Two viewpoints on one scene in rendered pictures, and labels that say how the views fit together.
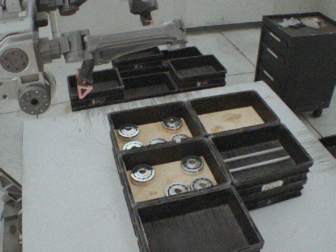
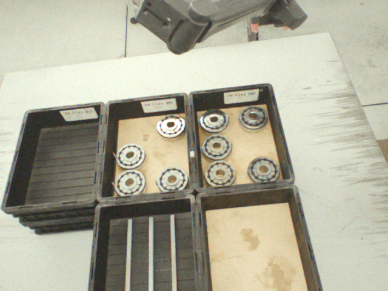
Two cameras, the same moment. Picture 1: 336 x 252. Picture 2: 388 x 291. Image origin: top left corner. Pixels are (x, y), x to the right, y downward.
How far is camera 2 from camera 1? 1.56 m
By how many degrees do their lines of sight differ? 69
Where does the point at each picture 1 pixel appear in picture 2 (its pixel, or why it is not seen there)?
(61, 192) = (200, 77)
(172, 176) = (164, 160)
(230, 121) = (270, 270)
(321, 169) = not seen: outside the picture
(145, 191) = (150, 130)
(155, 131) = (256, 152)
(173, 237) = (82, 148)
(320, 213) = not seen: outside the picture
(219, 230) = (71, 192)
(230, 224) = not seen: hidden behind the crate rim
